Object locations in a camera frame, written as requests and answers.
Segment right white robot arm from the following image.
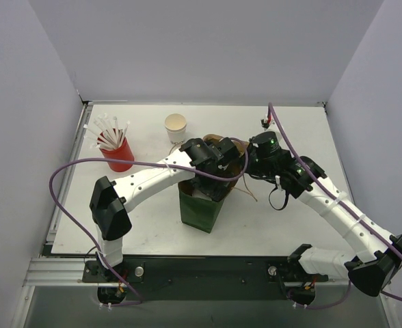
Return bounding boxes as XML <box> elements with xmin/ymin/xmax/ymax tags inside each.
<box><xmin>246</xmin><ymin>131</ymin><xmax>402</xmax><ymax>297</ymax></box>

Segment red straw holder cup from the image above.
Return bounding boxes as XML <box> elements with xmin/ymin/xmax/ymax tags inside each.
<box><xmin>100</xmin><ymin>137</ymin><xmax>135</xmax><ymax>172</ymax></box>

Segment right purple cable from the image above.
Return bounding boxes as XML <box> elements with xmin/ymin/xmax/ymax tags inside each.
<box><xmin>267</xmin><ymin>102</ymin><xmax>402</xmax><ymax>310</ymax></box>

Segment white wrapped straws bundle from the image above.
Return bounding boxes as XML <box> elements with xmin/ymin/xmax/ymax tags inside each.
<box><xmin>83</xmin><ymin>113</ymin><xmax>130</xmax><ymax>151</ymax></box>

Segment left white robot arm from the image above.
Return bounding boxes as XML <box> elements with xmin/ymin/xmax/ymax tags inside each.
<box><xmin>90</xmin><ymin>137</ymin><xmax>249</xmax><ymax>281</ymax></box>

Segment green paper takeout bag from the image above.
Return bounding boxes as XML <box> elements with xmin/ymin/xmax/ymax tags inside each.
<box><xmin>174</xmin><ymin>138</ymin><xmax>249</xmax><ymax>233</ymax></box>

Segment stacked white paper cups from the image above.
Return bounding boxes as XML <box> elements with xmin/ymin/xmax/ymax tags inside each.
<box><xmin>164</xmin><ymin>113</ymin><xmax>187</xmax><ymax>144</ymax></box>

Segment aluminium frame rail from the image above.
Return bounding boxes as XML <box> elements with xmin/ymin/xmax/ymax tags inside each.
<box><xmin>23</xmin><ymin>258</ymin><xmax>84</xmax><ymax>287</ymax></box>

